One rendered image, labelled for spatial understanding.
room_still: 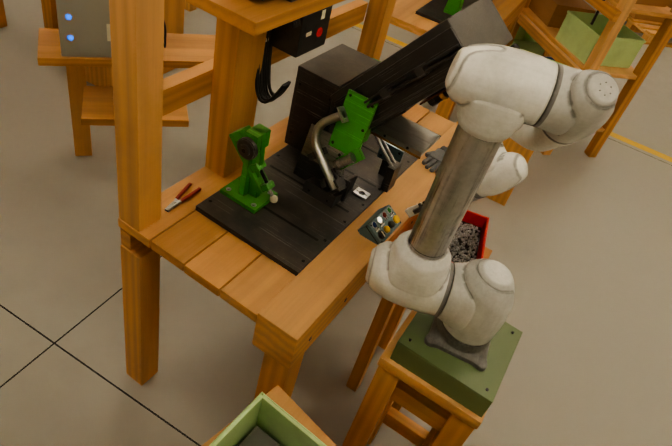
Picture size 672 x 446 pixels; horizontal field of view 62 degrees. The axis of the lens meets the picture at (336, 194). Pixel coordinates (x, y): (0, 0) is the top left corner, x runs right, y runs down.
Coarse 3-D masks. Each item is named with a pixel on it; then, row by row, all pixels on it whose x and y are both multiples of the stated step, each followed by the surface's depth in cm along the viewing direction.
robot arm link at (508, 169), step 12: (504, 156) 161; (516, 156) 160; (492, 168) 162; (504, 168) 160; (516, 168) 159; (492, 180) 162; (504, 180) 161; (516, 180) 160; (480, 192) 167; (492, 192) 165
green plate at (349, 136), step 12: (348, 96) 188; (360, 96) 186; (348, 108) 189; (360, 108) 187; (372, 108) 185; (360, 120) 188; (336, 132) 194; (348, 132) 192; (360, 132) 189; (336, 144) 195; (348, 144) 193; (360, 144) 191
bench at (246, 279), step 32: (448, 128) 260; (160, 224) 177; (192, 224) 180; (128, 256) 183; (192, 256) 170; (224, 256) 173; (256, 256) 176; (128, 288) 194; (224, 288) 164; (256, 288) 166; (128, 320) 206; (128, 352) 219; (288, 384) 173
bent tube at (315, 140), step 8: (336, 112) 189; (344, 112) 189; (320, 120) 192; (328, 120) 190; (336, 120) 189; (344, 120) 188; (320, 128) 193; (312, 136) 195; (312, 144) 195; (320, 152) 195; (320, 160) 195; (328, 168) 195; (328, 176) 195; (328, 184) 196
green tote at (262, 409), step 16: (256, 400) 131; (272, 400) 132; (240, 416) 127; (256, 416) 136; (272, 416) 133; (288, 416) 130; (224, 432) 124; (240, 432) 132; (272, 432) 136; (288, 432) 132; (304, 432) 127
